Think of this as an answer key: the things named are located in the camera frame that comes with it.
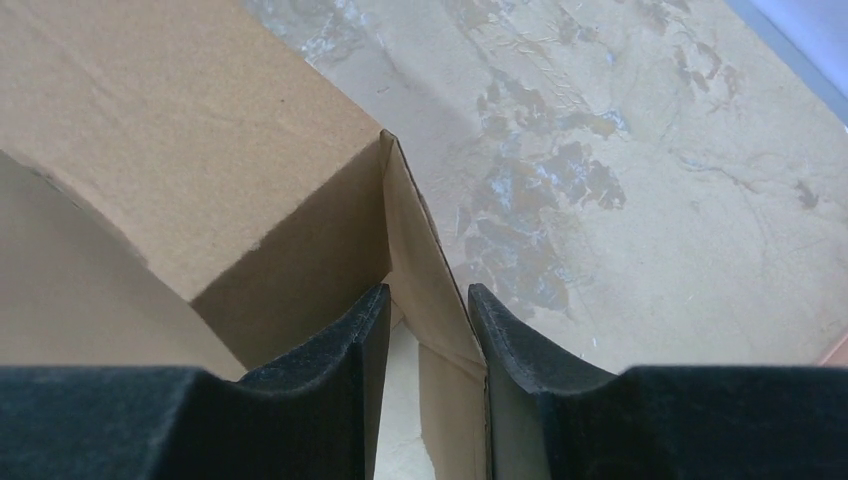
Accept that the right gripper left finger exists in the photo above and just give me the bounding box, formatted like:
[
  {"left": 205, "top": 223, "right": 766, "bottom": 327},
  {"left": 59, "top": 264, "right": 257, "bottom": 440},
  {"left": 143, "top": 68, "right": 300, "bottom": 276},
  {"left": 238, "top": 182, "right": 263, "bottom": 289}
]
[{"left": 1, "top": 284, "right": 391, "bottom": 479}]

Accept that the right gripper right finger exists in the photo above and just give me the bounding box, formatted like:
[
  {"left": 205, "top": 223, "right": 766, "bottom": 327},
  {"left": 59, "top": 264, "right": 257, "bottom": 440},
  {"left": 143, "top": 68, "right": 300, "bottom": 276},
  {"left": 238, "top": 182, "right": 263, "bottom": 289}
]
[{"left": 468, "top": 284, "right": 847, "bottom": 479}]

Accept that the brown cardboard box sheet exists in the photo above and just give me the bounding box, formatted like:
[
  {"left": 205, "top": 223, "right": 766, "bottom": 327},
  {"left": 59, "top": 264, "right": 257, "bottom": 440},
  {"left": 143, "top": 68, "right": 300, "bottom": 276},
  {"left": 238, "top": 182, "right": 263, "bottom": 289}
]
[{"left": 1, "top": 1, "right": 491, "bottom": 479}]

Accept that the orange plastic file organizer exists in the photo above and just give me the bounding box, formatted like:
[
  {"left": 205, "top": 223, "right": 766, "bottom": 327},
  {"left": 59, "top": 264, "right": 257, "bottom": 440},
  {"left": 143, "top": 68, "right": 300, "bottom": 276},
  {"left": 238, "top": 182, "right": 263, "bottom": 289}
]
[{"left": 818, "top": 332, "right": 848, "bottom": 367}]

